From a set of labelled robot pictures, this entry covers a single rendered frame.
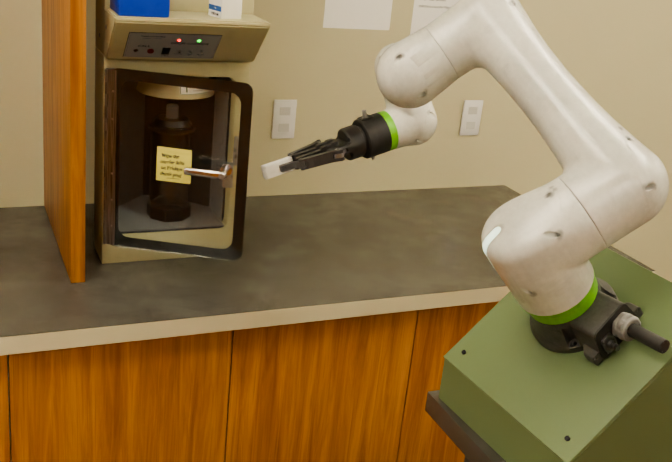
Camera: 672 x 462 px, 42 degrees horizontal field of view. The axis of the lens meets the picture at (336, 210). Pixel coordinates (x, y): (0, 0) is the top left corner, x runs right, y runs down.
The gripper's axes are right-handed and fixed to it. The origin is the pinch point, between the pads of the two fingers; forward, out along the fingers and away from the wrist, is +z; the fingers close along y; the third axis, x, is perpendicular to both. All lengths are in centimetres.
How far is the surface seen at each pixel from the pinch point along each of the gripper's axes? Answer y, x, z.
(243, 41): -5.0, -27.3, -0.8
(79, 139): -6.9, -17.0, 37.3
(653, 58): -52, 23, -157
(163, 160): -8.8, -7.0, 21.7
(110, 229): -16.3, 6.3, 35.8
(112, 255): -18.8, 13.1, 36.8
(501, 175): -58, 46, -94
